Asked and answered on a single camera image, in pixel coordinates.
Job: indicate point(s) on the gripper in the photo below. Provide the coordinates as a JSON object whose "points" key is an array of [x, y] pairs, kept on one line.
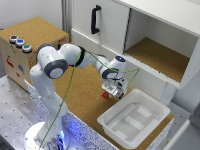
{"points": [[113, 86]]}

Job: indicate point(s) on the pink block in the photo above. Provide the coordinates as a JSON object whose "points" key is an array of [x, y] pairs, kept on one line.
{"points": [[105, 95]]}

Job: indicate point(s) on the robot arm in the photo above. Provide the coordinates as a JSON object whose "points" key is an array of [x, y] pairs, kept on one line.
{"points": [[50, 66]]}

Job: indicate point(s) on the white plastic box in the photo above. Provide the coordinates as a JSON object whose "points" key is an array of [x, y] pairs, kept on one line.
{"points": [[133, 116]]}

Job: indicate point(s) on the white sliding door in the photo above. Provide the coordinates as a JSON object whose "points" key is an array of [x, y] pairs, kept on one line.
{"points": [[108, 23]]}

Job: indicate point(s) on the white cabinet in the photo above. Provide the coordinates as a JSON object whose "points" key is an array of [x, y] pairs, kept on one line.
{"points": [[160, 40]]}

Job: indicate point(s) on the wooden drawer box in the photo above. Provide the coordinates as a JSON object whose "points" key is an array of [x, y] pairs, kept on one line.
{"points": [[31, 43]]}

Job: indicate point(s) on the green button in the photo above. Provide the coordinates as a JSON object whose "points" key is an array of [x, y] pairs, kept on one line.
{"points": [[26, 47]]}

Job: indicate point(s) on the blue button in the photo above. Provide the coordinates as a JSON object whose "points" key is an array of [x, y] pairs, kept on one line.
{"points": [[20, 42]]}

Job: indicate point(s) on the red button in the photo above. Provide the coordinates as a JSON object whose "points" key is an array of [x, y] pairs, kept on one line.
{"points": [[13, 38]]}

